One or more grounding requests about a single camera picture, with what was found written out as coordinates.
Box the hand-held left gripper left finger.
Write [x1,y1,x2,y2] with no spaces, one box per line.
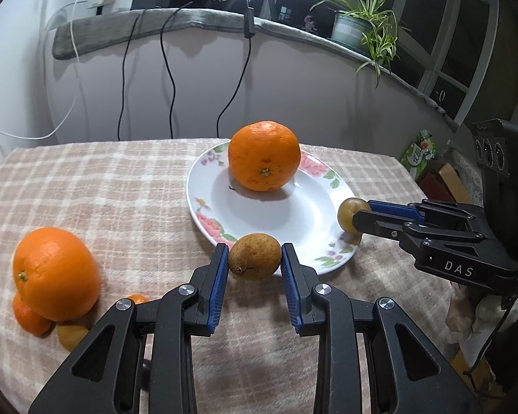
[28,244,230,414]

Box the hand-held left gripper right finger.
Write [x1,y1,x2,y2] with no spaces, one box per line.
[281,243,484,414]

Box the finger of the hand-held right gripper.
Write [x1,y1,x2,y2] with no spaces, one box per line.
[368,199,485,226]
[353,209,487,243]

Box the small green-brown round fruit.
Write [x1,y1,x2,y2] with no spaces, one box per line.
[337,197,371,234]

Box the white floral plate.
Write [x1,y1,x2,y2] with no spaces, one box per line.
[186,140,357,276]

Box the large round orange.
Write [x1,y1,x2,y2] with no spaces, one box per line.
[228,121,301,193]

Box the small brown kiwi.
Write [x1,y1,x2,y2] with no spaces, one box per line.
[57,324,90,352]

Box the large oval orange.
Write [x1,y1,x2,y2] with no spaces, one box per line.
[12,227,101,322]

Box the dark red box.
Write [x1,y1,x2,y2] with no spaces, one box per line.
[419,171,457,201]

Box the tan cardboard box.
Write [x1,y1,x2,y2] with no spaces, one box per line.
[438,163,474,204]

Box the green printed box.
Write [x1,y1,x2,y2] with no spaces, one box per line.
[399,129,439,174]

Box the white crumpled cloth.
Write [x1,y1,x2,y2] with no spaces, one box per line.
[447,284,518,368]

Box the beige checked blanket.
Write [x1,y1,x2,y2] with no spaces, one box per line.
[0,138,476,414]

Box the potted spider plant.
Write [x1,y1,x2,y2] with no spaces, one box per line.
[309,0,411,89]

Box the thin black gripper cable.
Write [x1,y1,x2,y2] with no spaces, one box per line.
[461,291,518,377]

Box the white window frame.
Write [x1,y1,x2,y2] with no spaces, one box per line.
[388,0,501,127]

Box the black cable with inline switch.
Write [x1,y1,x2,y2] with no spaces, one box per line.
[216,0,256,139]

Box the white cable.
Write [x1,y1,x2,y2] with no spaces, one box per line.
[0,0,96,140]

